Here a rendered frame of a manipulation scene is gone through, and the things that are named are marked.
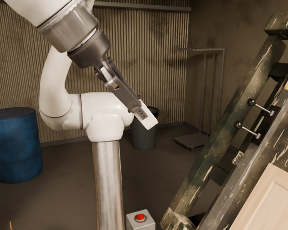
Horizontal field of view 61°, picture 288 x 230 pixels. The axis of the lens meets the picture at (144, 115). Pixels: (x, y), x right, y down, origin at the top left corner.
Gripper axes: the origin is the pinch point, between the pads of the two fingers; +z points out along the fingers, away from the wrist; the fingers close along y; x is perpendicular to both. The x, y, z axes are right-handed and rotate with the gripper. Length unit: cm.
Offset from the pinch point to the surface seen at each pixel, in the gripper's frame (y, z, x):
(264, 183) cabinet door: 16, 74, -19
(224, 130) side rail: 52, 71, -22
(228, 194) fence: 23, 77, -4
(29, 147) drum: 243, 90, 175
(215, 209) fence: 22, 80, 5
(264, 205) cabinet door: 10, 76, -13
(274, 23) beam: 69, 45, -75
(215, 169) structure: 44, 84, -6
